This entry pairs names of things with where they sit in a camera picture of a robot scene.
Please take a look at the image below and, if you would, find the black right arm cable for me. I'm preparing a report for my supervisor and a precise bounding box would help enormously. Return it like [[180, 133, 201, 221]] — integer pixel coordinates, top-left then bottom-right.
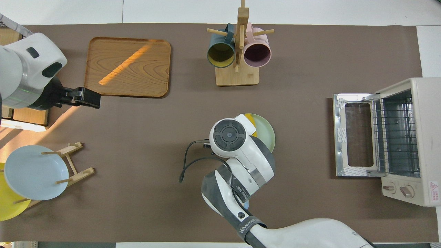
[[178, 139, 231, 183]]

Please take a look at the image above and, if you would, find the cream toaster oven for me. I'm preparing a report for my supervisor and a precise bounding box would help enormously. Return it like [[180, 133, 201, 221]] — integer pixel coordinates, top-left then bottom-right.
[[374, 77, 441, 207]]

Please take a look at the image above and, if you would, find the large wooden board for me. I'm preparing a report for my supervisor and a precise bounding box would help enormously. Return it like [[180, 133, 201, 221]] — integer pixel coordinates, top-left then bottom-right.
[[0, 28, 24, 45]]

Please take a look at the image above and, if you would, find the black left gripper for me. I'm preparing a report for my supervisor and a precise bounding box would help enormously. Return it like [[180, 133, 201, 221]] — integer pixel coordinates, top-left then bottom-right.
[[34, 79, 101, 111]]

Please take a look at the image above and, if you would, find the pink mug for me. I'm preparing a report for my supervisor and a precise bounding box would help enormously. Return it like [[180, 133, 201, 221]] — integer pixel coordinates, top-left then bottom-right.
[[243, 22, 272, 68]]

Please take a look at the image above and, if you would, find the brown wooden tray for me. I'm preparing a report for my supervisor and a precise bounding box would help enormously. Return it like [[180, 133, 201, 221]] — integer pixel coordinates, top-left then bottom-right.
[[84, 37, 172, 99]]

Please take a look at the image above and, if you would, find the light blue plate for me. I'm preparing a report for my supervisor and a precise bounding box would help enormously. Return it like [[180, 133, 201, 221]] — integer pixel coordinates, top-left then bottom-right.
[[4, 145, 69, 201]]

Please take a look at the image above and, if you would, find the yellow plate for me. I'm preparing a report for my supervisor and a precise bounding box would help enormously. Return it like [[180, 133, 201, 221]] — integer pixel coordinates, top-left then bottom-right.
[[0, 163, 31, 221]]

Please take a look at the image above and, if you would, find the wooden plate rack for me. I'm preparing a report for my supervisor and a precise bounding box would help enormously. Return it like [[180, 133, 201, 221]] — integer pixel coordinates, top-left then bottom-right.
[[14, 141, 95, 209]]

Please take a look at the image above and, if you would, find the narrow wooden board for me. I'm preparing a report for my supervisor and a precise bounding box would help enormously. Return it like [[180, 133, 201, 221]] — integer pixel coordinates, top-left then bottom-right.
[[0, 106, 49, 126]]

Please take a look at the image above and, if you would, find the metal oven rack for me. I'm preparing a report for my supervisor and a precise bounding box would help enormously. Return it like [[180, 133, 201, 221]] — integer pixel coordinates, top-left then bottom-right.
[[374, 98, 421, 174]]

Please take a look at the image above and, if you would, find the dark blue mug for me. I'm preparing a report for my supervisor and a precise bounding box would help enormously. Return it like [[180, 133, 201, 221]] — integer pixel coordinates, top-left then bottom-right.
[[207, 23, 236, 69]]

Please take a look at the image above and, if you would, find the wooden mug rack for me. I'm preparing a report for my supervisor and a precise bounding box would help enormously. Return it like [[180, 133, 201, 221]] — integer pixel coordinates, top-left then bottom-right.
[[207, 0, 275, 86]]

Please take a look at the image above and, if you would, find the mint green plate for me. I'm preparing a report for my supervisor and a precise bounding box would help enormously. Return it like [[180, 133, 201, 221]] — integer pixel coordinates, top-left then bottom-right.
[[243, 113, 276, 154]]

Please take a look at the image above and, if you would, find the brown table mat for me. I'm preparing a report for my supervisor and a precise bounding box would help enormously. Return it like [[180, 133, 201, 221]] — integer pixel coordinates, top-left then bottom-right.
[[0, 23, 438, 243]]

